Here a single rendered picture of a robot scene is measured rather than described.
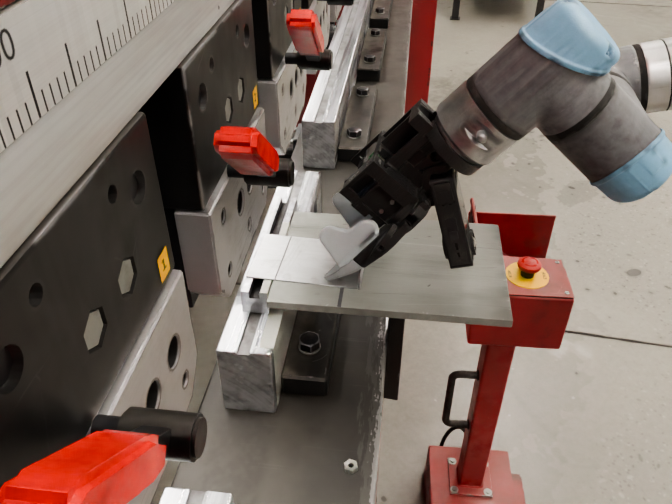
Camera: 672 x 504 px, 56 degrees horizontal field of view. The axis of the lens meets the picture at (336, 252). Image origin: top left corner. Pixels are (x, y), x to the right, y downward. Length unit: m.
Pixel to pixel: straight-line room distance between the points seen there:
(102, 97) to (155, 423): 0.12
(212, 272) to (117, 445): 0.21
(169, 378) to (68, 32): 0.17
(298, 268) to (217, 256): 0.34
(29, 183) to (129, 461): 0.09
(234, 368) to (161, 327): 0.39
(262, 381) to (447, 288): 0.23
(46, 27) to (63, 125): 0.03
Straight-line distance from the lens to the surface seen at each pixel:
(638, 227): 2.83
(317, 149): 1.16
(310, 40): 0.52
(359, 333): 0.83
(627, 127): 0.62
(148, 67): 0.30
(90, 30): 0.25
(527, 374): 2.04
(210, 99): 0.38
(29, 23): 0.22
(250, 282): 0.72
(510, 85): 0.58
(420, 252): 0.76
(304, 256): 0.75
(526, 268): 1.09
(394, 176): 0.63
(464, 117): 0.59
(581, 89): 0.59
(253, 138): 0.32
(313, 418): 0.74
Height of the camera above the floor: 1.45
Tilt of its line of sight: 37 degrees down
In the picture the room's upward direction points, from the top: straight up
